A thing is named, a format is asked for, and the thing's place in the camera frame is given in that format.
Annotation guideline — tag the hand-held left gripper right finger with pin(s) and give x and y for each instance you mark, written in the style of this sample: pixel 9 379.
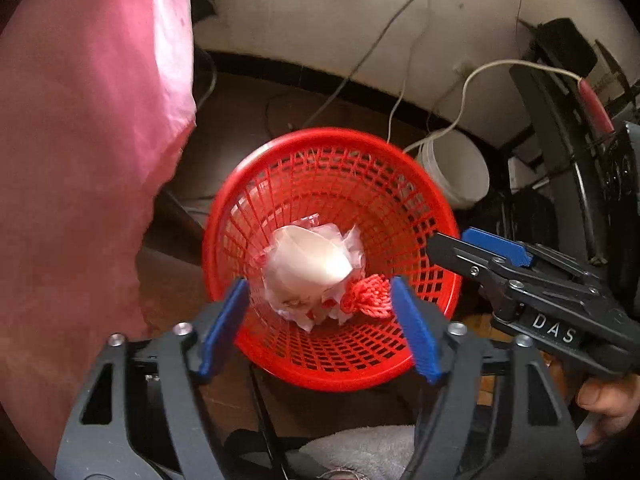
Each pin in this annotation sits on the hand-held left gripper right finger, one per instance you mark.
pixel 415 325

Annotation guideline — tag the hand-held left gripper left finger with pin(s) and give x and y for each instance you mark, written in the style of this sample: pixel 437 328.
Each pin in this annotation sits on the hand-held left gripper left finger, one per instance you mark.
pixel 222 322

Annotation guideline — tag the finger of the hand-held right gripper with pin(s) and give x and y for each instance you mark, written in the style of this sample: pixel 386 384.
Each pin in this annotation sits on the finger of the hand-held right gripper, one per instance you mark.
pixel 455 257
pixel 495 245

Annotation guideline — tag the red mesh ribbon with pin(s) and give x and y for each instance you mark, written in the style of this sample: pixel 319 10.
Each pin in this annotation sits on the red mesh ribbon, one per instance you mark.
pixel 367 297

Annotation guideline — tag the white plastic bag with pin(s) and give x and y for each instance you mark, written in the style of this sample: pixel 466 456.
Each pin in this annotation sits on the white plastic bag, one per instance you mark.
pixel 300 310

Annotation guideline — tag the white paper cup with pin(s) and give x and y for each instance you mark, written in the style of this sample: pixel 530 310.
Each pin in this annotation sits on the white paper cup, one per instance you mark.
pixel 310 257

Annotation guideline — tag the red plastic mesh basket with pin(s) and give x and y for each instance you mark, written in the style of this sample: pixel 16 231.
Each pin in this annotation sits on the red plastic mesh basket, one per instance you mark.
pixel 350 185

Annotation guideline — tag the person's right hand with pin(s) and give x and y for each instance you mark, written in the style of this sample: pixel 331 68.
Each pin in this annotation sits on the person's right hand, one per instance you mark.
pixel 612 397

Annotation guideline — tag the white plastic bucket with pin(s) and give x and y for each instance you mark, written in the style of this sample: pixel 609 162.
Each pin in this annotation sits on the white plastic bucket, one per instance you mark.
pixel 455 170

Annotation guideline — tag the black exercise machine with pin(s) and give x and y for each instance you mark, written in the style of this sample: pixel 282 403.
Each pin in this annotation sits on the black exercise machine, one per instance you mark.
pixel 555 125

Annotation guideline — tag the grey fuzzy cloth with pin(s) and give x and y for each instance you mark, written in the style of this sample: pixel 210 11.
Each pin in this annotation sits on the grey fuzzy cloth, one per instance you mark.
pixel 360 447

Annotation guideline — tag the red rod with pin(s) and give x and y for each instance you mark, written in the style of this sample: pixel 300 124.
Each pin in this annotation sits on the red rod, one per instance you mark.
pixel 596 105

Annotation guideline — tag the black hat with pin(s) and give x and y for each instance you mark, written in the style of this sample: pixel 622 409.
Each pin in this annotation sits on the black hat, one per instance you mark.
pixel 565 42

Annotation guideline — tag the pink floral tablecloth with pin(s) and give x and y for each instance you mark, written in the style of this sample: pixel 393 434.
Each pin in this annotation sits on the pink floral tablecloth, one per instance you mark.
pixel 75 160

